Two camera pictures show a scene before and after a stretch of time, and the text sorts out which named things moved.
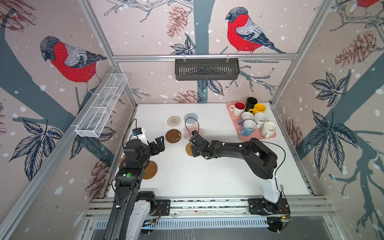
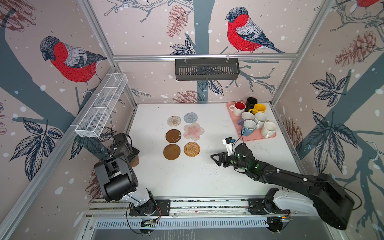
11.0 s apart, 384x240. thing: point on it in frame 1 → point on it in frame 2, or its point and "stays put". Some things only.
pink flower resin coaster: (189, 128) stays put
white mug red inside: (238, 108) stays put
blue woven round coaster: (188, 118) stays put
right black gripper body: (196, 151) → (233, 160)
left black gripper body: (146, 155) → (134, 151)
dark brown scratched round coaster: (173, 136) stays put
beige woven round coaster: (174, 121) stays put
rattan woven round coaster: (188, 149) stays put
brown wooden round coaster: (150, 170) → (171, 151)
